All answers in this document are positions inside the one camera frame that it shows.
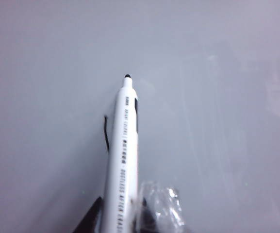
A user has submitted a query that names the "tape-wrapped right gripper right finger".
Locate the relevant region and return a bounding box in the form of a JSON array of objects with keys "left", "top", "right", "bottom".
[{"left": 134, "top": 181, "right": 187, "bottom": 233}]

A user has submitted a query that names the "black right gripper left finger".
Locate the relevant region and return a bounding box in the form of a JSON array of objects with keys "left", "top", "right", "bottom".
[{"left": 72, "top": 196, "right": 104, "bottom": 233}]

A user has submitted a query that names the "white marker pen black tip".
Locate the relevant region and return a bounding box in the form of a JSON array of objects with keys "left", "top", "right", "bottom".
[{"left": 102, "top": 74, "right": 141, "bottom": 233}]

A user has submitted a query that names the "white glossy whiteboard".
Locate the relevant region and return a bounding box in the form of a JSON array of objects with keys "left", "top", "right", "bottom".
[{"left": 0, "top": 0, "right": 280, "bottom": 233}]

